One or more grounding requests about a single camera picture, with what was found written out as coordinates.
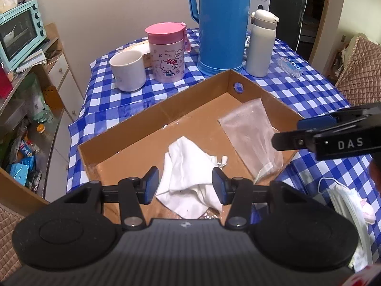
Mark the brown quilted chair cover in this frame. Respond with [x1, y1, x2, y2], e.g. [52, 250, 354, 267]
[336, 34, 381, 108]
[0, 203, 50, 282]

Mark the blue packet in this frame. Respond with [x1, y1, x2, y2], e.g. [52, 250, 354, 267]
[6, 162, 33, 185]

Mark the white thermos bottle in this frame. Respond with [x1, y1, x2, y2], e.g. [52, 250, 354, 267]
[245, 10, 280, 78]

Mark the white cloth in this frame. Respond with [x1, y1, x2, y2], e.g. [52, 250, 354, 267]
[155, 136, 228, 219]

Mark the teal toaster oven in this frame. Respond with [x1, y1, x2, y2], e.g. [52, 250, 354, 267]
[0, 0, 50, 70]

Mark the blue checkered tablecloth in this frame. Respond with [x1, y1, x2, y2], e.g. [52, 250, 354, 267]
[66, 27, 381, 275]

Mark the white face mask pink print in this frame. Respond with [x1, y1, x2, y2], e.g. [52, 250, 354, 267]
[317, 177, 376, 271]

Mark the clear plastic swab box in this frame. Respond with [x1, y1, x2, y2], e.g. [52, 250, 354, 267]
[277, 56, 304, 78]

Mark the wooden shelf cabinet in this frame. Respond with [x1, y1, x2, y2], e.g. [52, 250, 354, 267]
[0, 22, 84, 206]

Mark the white mug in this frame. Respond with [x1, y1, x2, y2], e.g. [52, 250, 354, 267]
[109, 50, 147, 92]

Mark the beige paper box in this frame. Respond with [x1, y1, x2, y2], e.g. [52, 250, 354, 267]
[119, 42, 151, 67]

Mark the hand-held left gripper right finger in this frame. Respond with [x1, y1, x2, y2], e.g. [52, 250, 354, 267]
[211, 167, 309, 230]

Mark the black appliance white panel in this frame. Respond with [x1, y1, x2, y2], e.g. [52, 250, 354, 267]
[249, 0, 308, 52]

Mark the blue thermos jug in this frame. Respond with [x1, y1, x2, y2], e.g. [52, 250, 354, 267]
[187, 0, 252, 77]

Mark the red box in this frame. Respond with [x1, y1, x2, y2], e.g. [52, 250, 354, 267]
[0, 62, 13, 99]

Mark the pink lidded printed mug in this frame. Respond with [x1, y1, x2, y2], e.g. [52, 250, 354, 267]
[145, 22, 193, 84]

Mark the cardboard box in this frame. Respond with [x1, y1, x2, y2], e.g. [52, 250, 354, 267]
[77, 69, 305, 224]

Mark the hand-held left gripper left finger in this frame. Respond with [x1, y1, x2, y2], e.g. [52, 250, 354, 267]
[63, 167, 160, 230]

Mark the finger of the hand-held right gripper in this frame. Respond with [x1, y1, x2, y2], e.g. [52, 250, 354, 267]
[297, 103, 381, 131]
[272, 117, 373, 151]

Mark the green printed plastic bag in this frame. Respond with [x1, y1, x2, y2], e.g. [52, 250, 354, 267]
[27, 77, 54, 123]

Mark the white cable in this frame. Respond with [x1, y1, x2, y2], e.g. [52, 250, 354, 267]
[296, 0, 308, 50]

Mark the white booklet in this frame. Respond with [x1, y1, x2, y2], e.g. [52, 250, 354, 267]
[16, 48, 48, 72]

